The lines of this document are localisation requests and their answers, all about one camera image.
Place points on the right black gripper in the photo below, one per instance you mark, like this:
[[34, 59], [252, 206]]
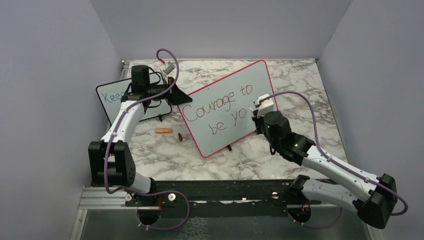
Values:
[[257, 121]]

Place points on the red framed whiteboard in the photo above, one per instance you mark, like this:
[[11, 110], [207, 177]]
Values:
[[220, 112]]

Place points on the aluminium frame rail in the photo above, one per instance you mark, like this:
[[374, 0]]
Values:
[[97, 212]]

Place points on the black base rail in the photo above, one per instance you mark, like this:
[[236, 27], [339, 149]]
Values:
[[224, 199]]

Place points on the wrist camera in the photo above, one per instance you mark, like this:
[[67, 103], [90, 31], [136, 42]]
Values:
[[166, 69], [264, 104]]

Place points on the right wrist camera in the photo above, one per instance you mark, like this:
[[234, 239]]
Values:
[[264, 104]]

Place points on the black framed written whiteboard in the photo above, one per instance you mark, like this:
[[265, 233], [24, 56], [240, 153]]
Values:
[[110, 95]]

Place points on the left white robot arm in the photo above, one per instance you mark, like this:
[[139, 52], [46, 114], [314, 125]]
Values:
[[110, 159]]

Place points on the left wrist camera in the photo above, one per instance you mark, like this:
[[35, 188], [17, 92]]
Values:
[[166, 69]]

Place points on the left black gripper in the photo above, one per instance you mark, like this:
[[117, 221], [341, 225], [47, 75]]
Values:
[[175, 96]]

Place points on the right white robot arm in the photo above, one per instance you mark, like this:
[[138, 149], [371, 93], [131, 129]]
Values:
[[372, 197]]

